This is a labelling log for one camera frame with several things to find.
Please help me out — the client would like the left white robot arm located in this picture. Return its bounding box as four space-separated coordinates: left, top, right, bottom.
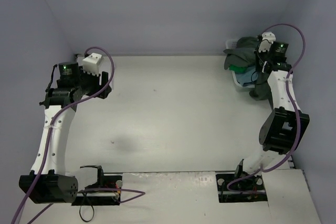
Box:
19 62 112 204

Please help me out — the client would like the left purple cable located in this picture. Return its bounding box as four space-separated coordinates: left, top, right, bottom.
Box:
12 47 146 224

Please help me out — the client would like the black thin looped cable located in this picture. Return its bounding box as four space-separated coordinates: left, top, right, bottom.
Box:
79 191 95 222

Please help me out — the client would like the purple cable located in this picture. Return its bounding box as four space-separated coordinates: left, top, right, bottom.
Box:
227 24 307 194
12 47 146 224

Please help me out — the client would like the grey green t shirt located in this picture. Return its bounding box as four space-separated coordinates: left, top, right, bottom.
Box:
224 37 271 101

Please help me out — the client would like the white t shirt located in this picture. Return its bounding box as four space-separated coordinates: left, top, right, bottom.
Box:
109 63 116 90

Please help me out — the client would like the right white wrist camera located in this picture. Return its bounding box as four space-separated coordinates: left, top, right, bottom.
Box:
257 31 276 53

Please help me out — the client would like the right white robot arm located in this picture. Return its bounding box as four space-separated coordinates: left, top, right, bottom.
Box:
232 39 310 188

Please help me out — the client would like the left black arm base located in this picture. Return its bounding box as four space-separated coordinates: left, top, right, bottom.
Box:
71 165 123 206

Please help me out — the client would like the white laundry basket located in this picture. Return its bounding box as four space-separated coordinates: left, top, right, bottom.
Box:
224 37 258 92

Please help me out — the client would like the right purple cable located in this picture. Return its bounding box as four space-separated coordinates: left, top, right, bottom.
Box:
227 24 307 194

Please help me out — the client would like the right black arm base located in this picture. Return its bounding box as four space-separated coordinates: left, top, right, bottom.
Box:
215 159 268 204

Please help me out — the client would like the blue t shirt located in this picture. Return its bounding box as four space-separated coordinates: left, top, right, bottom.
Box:
236 70 258 87

